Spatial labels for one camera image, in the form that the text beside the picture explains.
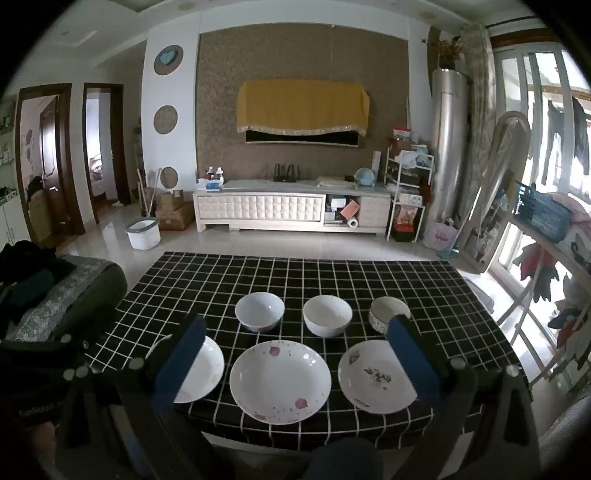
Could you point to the dark clothes pile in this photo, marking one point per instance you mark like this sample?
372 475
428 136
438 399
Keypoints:
32 267

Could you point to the beige clothes drying rack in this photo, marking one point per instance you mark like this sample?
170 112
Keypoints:
531 235

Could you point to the brown door frame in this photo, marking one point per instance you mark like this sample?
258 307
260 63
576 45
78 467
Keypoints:
121 152

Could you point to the blue plastic basket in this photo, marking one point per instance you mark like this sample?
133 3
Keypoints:
540 212

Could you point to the white metal shelf rack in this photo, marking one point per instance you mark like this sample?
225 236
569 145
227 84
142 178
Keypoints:
406 194

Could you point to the white bowl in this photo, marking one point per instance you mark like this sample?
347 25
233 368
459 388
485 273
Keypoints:
280 382
328 316

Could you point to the silver standing air conditioner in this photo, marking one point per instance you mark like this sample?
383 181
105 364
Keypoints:
450 138

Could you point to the sofa with patterned cover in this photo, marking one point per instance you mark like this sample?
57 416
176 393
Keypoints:
78 290

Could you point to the round wall decor blue heart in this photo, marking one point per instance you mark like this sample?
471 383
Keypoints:
168 60

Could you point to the grey patterned bowl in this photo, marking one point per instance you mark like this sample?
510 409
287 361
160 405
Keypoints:
379 316

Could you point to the dark hanging garment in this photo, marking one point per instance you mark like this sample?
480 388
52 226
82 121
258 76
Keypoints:
581 134
554 134

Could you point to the small cardboard box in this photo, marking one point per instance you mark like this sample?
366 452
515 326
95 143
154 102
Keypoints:
171 199

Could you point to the beige ironing board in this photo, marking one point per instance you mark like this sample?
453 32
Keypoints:
501 152

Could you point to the yellow TV cover cloth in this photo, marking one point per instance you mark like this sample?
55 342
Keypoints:
300 104

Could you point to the blue tissue box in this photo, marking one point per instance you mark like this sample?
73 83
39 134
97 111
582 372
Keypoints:
210 185

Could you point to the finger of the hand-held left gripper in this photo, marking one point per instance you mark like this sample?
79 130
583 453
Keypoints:
78 353

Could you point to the white tufted TV cabinet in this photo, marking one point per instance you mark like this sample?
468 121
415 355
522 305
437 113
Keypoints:
258 207

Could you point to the round woven wall decor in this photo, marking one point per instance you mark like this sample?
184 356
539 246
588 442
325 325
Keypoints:
169 177
165 120

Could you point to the pink white bag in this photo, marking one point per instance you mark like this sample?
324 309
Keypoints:
441 235

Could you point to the black white checkered tablecloth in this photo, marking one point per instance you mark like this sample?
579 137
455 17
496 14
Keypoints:
323 277

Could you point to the patterned beige curtain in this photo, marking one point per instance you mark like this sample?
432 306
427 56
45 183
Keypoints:
480 92

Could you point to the floral print white plate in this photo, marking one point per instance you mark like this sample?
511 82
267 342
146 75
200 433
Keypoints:
369 376

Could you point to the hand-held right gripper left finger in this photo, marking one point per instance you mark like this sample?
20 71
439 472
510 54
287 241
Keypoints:
182 364

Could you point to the brown wooden door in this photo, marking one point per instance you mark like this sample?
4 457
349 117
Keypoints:
51 152

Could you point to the white paper roll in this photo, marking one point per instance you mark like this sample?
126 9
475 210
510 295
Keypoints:
353 223

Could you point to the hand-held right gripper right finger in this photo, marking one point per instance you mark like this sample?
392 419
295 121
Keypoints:
413 360

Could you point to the person's blue trouser leg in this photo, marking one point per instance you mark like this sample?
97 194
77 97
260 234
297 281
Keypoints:
341 461

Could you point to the black router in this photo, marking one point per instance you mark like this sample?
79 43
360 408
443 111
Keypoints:
286 174

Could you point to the large cardboard box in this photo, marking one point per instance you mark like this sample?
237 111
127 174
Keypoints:
175 218

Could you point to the white bucket grey rim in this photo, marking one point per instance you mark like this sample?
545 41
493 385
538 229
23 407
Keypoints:
143 235

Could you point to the pile of colourful clothes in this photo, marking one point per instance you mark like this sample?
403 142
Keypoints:
538 270

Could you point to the vase with dried flowers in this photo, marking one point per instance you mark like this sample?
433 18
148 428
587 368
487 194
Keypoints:
449 53

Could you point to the glass balcony door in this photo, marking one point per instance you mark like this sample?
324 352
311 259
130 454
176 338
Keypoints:
521 83

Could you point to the light blue round object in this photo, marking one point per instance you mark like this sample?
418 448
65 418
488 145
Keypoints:
364 177

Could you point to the black television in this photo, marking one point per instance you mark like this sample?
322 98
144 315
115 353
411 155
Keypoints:
300 138

